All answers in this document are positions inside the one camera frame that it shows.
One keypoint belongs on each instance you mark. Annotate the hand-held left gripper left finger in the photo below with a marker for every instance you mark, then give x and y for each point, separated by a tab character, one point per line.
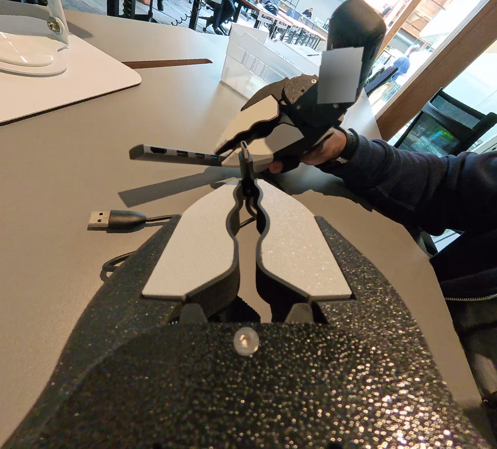
194	251

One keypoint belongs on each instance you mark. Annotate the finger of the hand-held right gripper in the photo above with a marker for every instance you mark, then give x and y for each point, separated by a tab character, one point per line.
248	119
268	146

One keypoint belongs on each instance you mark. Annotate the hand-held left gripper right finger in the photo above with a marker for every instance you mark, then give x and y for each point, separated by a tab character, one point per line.
299	251

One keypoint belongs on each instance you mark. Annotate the grey usb hub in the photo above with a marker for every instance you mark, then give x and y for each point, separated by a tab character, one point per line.
175	155

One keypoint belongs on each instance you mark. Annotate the person's right forearm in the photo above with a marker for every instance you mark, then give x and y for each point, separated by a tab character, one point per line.
419	185

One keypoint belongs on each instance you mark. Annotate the person's right hand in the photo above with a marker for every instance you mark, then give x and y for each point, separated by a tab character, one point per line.
330	150

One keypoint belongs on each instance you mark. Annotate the clear plastic bin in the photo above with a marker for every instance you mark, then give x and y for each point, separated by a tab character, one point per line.
264	57

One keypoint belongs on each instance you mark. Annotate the black office chair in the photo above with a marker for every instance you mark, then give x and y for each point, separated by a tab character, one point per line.
450	127

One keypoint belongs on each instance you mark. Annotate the person's torso in dark jacket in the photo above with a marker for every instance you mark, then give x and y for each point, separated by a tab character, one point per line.
474	278

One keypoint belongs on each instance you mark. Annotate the white stand with clear arms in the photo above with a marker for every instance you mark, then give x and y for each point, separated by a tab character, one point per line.
54	80

